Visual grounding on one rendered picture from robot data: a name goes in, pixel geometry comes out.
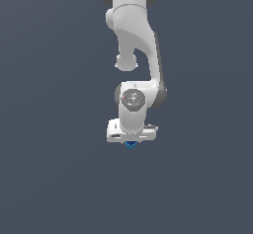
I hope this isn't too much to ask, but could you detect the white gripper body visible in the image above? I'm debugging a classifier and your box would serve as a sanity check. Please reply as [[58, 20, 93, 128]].
[[106, 118, 159, 143]]

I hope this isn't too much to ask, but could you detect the small blue object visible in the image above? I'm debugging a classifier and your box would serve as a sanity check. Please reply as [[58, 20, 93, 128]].
[[124, 140, 138, 150]]

